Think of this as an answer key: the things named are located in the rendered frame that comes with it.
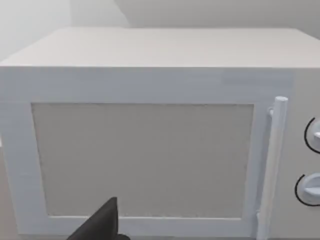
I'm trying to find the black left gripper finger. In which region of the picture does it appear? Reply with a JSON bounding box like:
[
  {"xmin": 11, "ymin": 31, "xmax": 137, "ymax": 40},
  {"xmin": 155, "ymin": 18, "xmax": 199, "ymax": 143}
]
[{"xmin": 66, "ymin": 196, "xmax": 128, "ymax": 240}]

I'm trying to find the pale microwave knob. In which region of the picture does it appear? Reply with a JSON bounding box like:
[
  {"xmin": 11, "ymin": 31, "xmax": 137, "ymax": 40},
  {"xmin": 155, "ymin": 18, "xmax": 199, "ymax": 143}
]
[
  {"xmin": 304, "ymin": 116, "xmax": 320, "ymax": 154},
  {"xmin": 294, "ymin": 172, "xmax": 320, "ymax": 207}
]

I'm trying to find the pale microwave door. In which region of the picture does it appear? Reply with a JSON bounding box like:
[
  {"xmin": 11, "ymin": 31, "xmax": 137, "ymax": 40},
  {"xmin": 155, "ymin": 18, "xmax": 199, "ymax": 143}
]
[{"xmin": 0, "ymin": 66, "xmax": 294, "ymax": 238}]

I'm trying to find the pale microwave oven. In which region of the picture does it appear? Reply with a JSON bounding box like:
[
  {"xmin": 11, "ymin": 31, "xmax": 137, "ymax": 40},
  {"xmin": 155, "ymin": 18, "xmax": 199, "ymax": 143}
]
[{"xmin": 0, "ymin": 27, "xmax": 320, "ymax": 240}]

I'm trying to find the pale microwave door handle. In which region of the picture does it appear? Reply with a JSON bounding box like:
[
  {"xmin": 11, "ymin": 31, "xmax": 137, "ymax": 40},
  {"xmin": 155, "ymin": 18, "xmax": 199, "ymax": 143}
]
[{"xmin": 256, "ymin": 96, "xmax": 289, "ymax": 240}]

